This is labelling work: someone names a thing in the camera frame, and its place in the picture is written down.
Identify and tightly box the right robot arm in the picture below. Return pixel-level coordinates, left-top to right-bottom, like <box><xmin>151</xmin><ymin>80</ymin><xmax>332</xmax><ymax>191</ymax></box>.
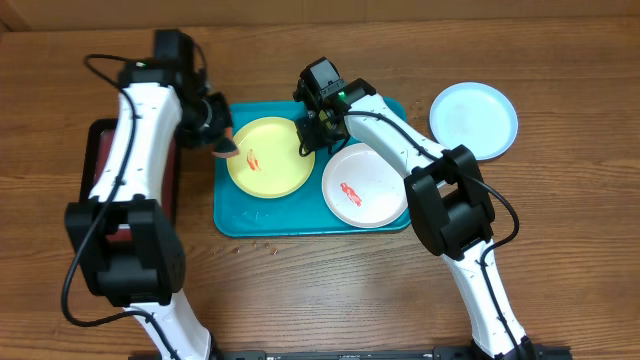
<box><xmin>293</xmin><ymin>57</ymin><xmax>537</xmax><ymax>359</ymax></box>

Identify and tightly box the black and red tray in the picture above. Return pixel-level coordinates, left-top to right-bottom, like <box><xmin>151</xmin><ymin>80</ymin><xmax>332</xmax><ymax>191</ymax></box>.
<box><xmin>79</xmin><ymin>118</ymin><xmax>180</xmax><ymax>225</ymax></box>

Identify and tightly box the red and green sponge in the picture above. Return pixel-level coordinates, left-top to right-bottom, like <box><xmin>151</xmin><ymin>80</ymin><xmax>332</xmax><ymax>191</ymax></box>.
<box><xmin>211</xmin><ymin>127</ymin><xmax>239</xmax><ymax>158</ymax></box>

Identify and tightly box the white plate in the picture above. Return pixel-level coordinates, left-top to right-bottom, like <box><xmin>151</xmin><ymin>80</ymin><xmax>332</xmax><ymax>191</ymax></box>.
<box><xmin>322</xmin><ymin>143</ymin><xmax>407</xmax><ymax>229</ymax></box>

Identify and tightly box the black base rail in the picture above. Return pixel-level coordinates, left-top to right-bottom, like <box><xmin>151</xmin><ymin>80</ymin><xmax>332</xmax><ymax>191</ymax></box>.
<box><xmin>128</xmin><ymin>345</ymin><xmax>573</xmax><ymax>360</ymax></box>

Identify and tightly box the light blue plate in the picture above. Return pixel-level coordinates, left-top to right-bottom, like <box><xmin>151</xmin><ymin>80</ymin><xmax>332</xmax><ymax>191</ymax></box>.
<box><xmin>429</xmin><ymin>82</ymin><xmax>519</xmax><ymax>161</ymax></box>

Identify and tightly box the yellow-green plate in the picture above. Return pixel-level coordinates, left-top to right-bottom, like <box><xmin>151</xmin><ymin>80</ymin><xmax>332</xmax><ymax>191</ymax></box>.
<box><xmin>226</xmin><ymin>117</ymin><xmax>315</xmax><ymax>199</ymax></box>

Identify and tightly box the teal plastic serving tray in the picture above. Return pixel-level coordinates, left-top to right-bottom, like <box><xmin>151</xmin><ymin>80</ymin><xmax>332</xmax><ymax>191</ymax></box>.
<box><xmin>213</xmin><ymin>101</ymin><xmax>411</xmax><ymax>238</ymax></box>

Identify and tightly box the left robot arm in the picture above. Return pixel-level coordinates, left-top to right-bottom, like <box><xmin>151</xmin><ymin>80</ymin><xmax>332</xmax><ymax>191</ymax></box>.
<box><xmin>60</xmin><ymin>29</ymin><xmax>239</xmax><ymax>359</ymax></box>

